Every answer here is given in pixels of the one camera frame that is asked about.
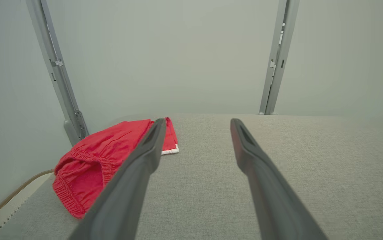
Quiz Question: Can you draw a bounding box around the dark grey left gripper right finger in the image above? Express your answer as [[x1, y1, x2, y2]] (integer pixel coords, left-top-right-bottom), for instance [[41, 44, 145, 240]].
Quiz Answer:
[[230, 118, 329, 240]]

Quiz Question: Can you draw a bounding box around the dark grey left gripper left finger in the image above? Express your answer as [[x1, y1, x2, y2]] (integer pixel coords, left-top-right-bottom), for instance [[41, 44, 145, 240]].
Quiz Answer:
[[68, 118, 168, 240]]

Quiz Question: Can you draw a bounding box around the red shorts white trim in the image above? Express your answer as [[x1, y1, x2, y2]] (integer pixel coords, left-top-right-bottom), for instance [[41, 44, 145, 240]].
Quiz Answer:
[[52, 119, 155, 219]]

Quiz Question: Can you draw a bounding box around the red basketball jersey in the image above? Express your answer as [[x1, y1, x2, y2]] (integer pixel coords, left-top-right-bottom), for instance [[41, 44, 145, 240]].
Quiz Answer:
[[165, 117, 180, 155]]

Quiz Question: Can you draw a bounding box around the grey fabric sofa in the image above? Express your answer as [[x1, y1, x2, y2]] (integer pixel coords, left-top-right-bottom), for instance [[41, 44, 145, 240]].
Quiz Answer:
[[0, 113, 383, 240]]

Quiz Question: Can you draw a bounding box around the grey partition post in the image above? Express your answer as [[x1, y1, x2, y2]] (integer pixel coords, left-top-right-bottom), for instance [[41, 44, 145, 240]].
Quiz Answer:
[[26, 0, 90, 146], [259, 0, 300, 115]]

